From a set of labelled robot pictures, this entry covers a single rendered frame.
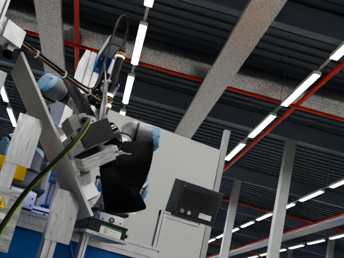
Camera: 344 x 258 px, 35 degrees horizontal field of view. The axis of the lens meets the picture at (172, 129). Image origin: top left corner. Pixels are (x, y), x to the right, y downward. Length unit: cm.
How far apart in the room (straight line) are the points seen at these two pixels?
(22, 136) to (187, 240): 260
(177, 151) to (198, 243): 78
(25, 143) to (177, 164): 255
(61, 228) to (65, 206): 9
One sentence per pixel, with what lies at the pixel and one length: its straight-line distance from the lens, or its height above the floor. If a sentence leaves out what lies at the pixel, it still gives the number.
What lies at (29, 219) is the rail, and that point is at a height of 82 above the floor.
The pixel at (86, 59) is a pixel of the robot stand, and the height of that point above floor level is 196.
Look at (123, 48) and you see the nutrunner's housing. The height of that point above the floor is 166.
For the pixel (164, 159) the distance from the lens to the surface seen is 455.
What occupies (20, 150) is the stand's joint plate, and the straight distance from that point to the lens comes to 219.
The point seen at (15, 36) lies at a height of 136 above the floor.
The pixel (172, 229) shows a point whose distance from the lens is 451.
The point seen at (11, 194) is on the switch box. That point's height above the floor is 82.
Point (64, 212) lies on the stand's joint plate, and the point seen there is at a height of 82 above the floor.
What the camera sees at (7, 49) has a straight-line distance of 211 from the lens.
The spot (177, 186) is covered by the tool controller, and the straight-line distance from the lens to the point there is 294.
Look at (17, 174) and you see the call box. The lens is 268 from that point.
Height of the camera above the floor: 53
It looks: 19 degrees up
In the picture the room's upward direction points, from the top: 13 degrees clockwise
